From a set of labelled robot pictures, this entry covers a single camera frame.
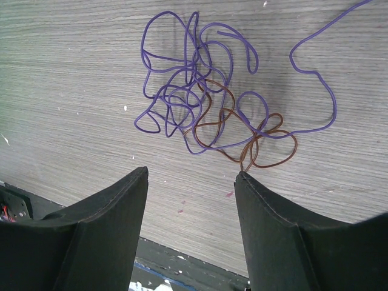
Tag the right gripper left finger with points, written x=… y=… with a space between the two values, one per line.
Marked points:
x=89 y=245

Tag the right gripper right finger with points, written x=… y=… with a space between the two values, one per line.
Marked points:
x=288 y=247

